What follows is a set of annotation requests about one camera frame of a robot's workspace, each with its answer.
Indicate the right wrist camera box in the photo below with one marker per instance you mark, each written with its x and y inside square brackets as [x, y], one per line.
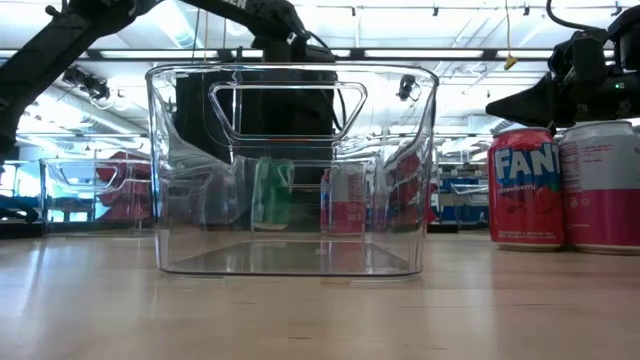
[627, 40]

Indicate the black hanging camera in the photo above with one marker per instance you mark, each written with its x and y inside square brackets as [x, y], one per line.
[407, 87]

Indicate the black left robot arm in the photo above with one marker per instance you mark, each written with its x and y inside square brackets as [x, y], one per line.
[45, 55]

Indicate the black aluminium table frame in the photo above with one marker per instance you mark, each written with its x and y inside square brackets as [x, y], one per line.
[20, 231]

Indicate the yellow hanging hook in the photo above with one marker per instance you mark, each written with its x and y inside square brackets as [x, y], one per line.
[510, 62]

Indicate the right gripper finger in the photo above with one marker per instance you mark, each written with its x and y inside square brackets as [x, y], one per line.
[540, 105]

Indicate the black ceiling-mounted device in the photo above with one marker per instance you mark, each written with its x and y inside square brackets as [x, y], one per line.
[87, 82]

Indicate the grey vertical pole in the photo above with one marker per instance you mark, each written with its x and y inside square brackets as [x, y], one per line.
[237, 100]

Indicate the long ceiling light rail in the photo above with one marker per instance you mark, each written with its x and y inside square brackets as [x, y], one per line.
[357, 53]

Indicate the black folding partition screen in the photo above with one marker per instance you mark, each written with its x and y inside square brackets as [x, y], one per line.
[280, 115]

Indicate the green Sprite can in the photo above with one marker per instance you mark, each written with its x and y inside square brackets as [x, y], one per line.
[272, 200]

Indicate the red Fanta can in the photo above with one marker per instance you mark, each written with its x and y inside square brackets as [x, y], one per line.
[407, 200]
[525, 210]

